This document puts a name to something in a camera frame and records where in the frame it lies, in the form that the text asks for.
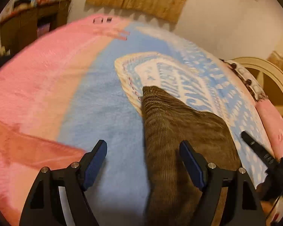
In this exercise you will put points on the brown wooden desk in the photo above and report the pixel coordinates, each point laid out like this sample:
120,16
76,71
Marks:
26,26

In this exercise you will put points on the brown knit sweater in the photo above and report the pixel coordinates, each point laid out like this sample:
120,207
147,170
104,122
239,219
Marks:
174,134

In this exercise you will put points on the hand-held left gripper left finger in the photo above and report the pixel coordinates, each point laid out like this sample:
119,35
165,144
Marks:
94,164

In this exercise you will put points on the cream headboard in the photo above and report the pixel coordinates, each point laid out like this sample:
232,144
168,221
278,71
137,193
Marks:
276,84

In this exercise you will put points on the pink pillow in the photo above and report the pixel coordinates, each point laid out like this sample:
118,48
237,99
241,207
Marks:
274,127

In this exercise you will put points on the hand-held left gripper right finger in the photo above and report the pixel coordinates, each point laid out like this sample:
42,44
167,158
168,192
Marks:
193,167

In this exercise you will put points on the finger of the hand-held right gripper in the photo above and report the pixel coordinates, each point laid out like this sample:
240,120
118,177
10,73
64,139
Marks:
257,148

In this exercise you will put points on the patterned pillow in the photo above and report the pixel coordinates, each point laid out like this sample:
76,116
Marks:
247,80

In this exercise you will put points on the pink and blue printed blanket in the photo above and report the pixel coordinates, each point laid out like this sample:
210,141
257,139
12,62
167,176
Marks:
49,87

